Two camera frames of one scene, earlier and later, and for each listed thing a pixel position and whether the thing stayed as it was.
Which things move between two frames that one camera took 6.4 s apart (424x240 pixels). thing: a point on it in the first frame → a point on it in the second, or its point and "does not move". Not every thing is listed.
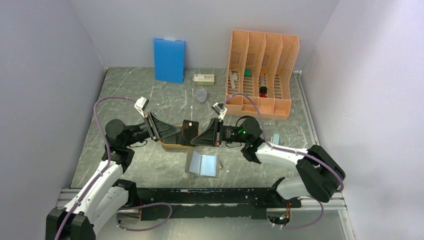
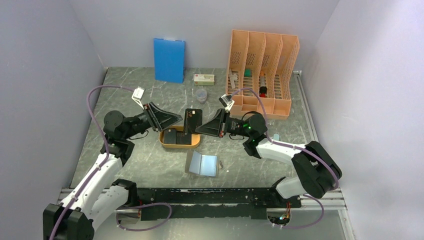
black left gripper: (157, 129) → (159, 119)
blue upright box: (169, 57) does not move
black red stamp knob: (263, 91) does not move
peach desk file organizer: (260, 65) does not move
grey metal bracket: (233, 77) does not move
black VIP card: (190, 131) → (193, 118)
